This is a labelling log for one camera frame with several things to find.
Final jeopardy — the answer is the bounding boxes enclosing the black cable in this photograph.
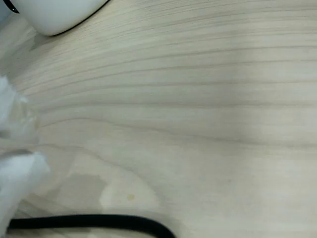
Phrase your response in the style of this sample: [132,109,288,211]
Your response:
[7,214,176,238]

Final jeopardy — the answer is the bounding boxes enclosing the white mug with black handle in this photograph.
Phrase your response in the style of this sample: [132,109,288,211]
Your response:
[3,0,111,37]

